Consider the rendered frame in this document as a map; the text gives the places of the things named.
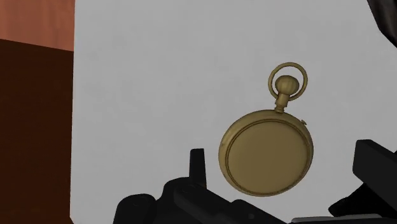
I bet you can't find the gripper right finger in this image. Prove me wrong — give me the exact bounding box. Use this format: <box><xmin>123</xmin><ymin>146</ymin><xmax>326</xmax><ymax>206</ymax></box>
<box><xmin>328</xmin><ymin>139</ymin><xmax>397</xmax><ymax>218</ymax></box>

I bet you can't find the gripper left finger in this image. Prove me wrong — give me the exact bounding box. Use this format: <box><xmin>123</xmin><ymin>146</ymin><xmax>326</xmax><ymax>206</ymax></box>
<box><xmin>113</xmin><ymin>148</ymin><xmax>288</xmax><ymax>224</ymax></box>

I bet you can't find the gold pocket watch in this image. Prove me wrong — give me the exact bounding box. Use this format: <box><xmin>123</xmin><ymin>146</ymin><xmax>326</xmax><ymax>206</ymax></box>
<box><xmin>218</xmin><ymin>62</ymin><xmax>314</xmax><ymax>197</ymax></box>

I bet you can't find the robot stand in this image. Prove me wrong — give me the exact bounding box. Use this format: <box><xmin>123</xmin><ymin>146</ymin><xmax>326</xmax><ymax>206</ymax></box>
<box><xmin>366</xmin><ymin>0</ymin><xmax>397</xmax><ymax>48</ymax></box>

